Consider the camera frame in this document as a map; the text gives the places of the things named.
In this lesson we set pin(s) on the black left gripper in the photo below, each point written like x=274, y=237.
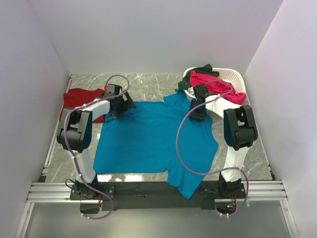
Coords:
x=128, y=105

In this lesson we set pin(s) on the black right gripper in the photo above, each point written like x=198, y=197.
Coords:
x=200, y=117

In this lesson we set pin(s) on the blue t shirt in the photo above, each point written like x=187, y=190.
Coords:
x=155, y=137

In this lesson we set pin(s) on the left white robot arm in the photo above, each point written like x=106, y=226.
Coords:
x=76, y=126

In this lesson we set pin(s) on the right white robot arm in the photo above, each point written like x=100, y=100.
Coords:
x=239, y=131

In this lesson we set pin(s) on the white garment in basket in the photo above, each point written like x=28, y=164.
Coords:
x=191, y=91

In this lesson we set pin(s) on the pink t shirt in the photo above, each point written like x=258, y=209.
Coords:
x=218, y=87

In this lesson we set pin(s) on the white perforated laundry basket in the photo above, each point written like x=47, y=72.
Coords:
x=223, y=74

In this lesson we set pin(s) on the folded red t shirt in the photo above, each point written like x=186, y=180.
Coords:
x=77, y=97

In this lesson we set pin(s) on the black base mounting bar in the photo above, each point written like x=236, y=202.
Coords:
x=156, y=195

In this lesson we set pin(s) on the aluminium frame rail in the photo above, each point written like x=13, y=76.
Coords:
x=59, y=193

